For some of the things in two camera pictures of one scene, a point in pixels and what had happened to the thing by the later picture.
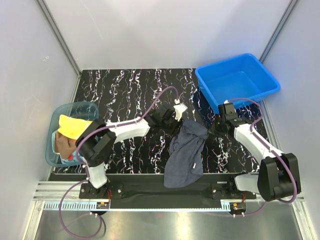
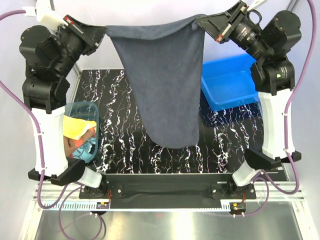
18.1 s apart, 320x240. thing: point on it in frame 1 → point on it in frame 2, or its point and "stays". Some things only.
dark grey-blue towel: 184,167 → 163,59
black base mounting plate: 149,191 stays
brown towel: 64,145 stays
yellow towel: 72,127 stays
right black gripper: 212,129 → 219,25
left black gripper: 176,127 → 92,34
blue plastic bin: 237,77 stays
